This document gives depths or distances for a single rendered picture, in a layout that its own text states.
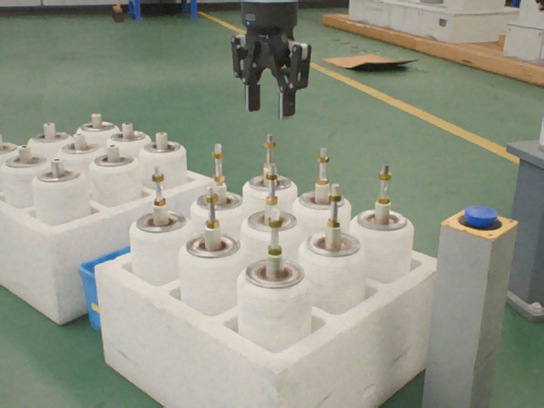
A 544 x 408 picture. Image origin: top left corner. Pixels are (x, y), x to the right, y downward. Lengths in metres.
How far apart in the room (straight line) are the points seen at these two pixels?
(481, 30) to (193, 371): 3.70
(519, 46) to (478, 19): 0.68
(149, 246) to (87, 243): 0.27
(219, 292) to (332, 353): 0.17
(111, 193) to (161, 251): 0.33
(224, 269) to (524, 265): 0.63
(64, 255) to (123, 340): 0.23
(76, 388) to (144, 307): 0.20
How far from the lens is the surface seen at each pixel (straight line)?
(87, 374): 1.10
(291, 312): 0.79
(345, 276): 0.86
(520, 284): 1.29
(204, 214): 1.01
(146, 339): 0.96
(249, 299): 0.79
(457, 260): 0.83
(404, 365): 1.02
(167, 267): 0.95
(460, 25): 4.27
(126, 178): 1.24
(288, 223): 0.95
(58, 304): 1.21
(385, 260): 0.95
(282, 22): 0.85
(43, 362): 1.15
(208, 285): 0.86
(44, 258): 1.19
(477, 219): 0.82
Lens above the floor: 0.63
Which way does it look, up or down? 22 degrees down
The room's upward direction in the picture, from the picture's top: straight up
